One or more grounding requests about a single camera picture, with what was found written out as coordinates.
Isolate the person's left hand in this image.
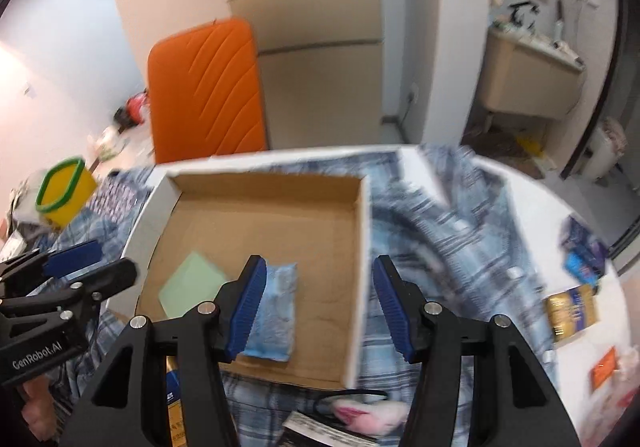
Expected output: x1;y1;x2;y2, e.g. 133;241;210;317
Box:
11;373;57;440

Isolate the pink white plush toy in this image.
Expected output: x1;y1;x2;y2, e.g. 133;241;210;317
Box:
312;389;412;438

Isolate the orange chair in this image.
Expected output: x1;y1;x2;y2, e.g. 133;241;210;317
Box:
146;18;268;164

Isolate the black faucet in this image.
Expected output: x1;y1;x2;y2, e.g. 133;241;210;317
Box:
507;1;538;25

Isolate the white trash can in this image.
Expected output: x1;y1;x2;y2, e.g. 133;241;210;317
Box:
582;117;628;182

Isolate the green cloth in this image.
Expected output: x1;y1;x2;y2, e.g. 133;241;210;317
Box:
158;251;226;320

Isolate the gold blue tissue pack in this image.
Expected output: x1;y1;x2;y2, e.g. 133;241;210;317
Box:
165;354;189;447

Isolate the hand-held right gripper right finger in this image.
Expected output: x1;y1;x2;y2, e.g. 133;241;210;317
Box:
372;254;583;447

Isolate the dark blue box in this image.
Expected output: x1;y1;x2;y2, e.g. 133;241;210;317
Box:
562;216;608;260

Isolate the red bag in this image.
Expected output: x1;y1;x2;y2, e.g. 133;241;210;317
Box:
125;92;151;125

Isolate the cardboard box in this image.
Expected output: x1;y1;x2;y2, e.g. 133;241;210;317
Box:
127;171;372;390

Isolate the beige vanity cabinet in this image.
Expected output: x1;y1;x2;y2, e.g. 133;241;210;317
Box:
475;24;587;120

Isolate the blue plaid shirt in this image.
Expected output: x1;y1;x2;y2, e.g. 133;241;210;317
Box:
37;144;561;447

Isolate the orange packet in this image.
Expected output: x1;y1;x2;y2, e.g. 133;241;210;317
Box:
590;347;621;390

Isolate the pink white plastic bag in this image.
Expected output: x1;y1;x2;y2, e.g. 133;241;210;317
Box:
600;352;640;423

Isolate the white cloth pile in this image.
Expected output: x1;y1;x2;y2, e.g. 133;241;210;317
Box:
7;177;48;228

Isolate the beige refrigerator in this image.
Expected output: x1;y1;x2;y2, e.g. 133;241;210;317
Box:
212;0;386;150

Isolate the black face charger box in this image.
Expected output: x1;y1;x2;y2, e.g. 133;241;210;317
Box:
280;409;396;447

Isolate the yellow bin with green rim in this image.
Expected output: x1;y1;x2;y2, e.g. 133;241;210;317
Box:
35;156;99;228

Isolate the small blue packet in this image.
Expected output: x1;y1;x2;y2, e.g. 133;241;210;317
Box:
565;252;603;285

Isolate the dotted dark cloth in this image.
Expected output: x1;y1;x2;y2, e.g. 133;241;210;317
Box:
82;172;151;228

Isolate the blue face mask packet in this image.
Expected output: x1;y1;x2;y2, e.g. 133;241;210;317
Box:
242;262;300;364

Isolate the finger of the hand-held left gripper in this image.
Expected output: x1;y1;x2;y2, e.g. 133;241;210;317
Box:
0;258;139;314
0;240;104;284

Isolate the gold packet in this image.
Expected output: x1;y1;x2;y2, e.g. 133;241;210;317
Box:
545;283;601;345

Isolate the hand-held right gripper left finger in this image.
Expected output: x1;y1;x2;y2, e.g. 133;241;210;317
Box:
75;254;268;447

